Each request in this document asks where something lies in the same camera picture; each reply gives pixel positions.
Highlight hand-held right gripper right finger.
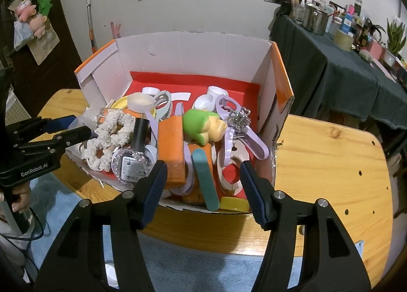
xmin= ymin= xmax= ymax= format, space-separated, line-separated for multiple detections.
xmin=239 ymin=160 xmax=372 ymax=292

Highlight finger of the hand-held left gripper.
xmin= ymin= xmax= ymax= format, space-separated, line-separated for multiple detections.
xmin=6 ymin=115 xmax=77 ymax=145
xmin=19 ymin=125 xmax=91 ymax=156

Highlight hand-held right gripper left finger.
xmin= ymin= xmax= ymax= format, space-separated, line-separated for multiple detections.
xmin=33 ymin=160 xmax=168 ymax=292

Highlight yellow bottle cap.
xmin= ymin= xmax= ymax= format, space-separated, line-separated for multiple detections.
xmin=219 ymin=197 xmax=250 ymax=212

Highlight cream lace scrunchie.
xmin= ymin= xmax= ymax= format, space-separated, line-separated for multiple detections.
xmin=82 ymin=109 xmax=138 ymax=172

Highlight teal clothespin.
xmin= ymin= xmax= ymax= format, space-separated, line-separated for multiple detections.
xmin=192 ymin=148 xmax=220 ymax=211

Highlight orange cardboard box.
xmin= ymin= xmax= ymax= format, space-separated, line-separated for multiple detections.
xmin=65 ymin=32 xmax=295 ymax=214

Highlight person's left hand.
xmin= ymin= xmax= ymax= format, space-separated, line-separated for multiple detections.
xmin=0 ymin=182 xmax=32 ymax=213

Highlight black capped nail polish bottle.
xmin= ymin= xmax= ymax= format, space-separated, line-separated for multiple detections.
xmin=111 ymin=118 xmax=150 ymax=189

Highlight orange sponge block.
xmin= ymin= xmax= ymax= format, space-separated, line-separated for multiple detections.
xmin=157 ymin=116 xmax=188 ymax=186

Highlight lilac eyelash curler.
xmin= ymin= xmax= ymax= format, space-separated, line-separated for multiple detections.
xmin=215 ymin=96 xmax=270 ymax=161

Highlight dark wooden door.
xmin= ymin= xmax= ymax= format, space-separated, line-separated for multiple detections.
xmin=0 ymin=0 xmax=84 ymax=111

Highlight cream round lid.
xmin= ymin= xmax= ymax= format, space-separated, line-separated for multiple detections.
xmin=126 ymin=93 xmax=155 ymax=112

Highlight silver crown hair comb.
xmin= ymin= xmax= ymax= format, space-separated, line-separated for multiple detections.
xmin=226 ymin=106 xmax=252 ymax=135

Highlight brown paper sheet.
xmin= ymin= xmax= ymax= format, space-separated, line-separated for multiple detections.
xmin=27 ymin=25 xmax=61 ymax=66

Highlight green and yellow rubber toy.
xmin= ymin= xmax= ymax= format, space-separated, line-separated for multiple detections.
xmin=182 ymin=108 xmax=227 ymax=146

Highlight blue towel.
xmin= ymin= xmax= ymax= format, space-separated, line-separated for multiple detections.
xmin=25 ymin=171 xmax=365 ymax=292

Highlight grey eyelash curler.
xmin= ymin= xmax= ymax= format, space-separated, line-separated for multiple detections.
xmin=153 ymin=90 xmax=174 ymax=121

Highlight pale blue plastic bag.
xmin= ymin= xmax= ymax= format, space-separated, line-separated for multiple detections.
xmin=13 ymin=20 xmax=35 ymax=52

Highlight pink plush toy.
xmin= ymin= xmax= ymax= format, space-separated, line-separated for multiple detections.
xmin=16 ymin=0 xmax=37 ymax=22
xmin=28 ymin=14 xmax=48 ymax=38

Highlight orange and white stick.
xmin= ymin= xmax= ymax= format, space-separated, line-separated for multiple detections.
xmin=86 ymin=0 xmax=97 ymax=54

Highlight red paper lining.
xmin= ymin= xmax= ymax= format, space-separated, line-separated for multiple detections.
xmin=122 ymin=71 xmax=263 ymax=213

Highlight green plush toy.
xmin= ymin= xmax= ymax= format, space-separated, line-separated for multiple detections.
xmin=37 ymin=0 xmax=52 ymax=16

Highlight dark green covered table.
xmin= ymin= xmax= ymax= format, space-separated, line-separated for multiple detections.
xmin=269 ymin=14 xmax=407 ymax=130

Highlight metal pot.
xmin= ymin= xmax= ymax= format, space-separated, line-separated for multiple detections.
xmin=302 ymin=4 xmax=333 ymax=36

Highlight clutter of bottles and boxes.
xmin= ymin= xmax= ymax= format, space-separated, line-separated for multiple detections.
xmin=277 ymin=0 xmax=407 ymax=83

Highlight potted green plant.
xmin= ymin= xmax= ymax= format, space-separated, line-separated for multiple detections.
xmin=386 ymin=18 xmax=407 ymax=56

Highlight black cable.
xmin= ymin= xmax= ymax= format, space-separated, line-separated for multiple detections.
xmin=0 ymin=206 xmax=45 ymax=280

